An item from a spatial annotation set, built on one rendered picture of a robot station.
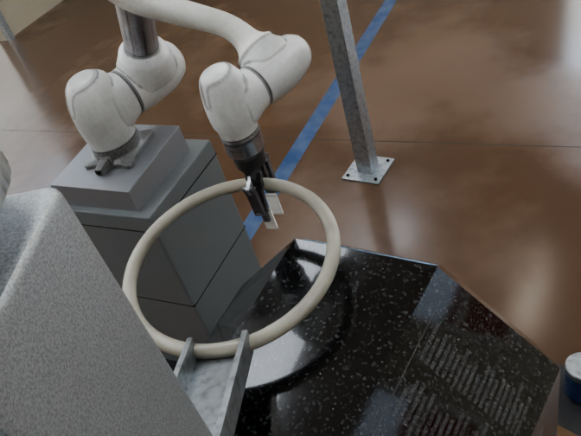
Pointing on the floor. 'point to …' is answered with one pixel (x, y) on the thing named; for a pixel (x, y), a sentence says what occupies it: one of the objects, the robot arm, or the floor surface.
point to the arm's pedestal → (180, 249)
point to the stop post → (353, 95)
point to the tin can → (573, 377)
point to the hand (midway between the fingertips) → (271, 211)
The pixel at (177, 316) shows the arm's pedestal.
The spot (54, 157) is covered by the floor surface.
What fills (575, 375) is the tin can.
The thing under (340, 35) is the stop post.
